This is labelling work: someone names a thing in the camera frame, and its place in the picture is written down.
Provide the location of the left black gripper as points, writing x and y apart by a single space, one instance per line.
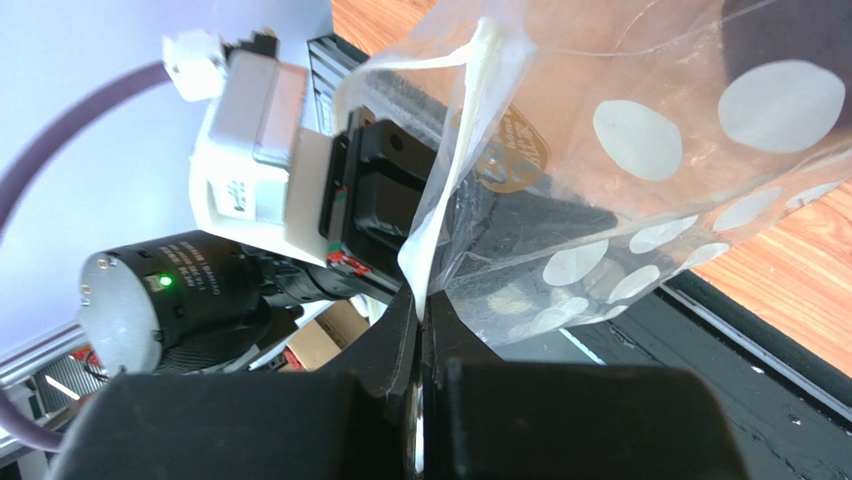
378 174

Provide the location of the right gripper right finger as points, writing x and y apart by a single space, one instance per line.
487 418

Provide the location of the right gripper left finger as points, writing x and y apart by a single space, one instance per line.
345 420

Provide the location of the clear zip top bag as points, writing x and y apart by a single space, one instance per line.
588 151

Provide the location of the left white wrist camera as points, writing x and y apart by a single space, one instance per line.
253 146

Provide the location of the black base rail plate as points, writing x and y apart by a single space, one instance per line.
788 409

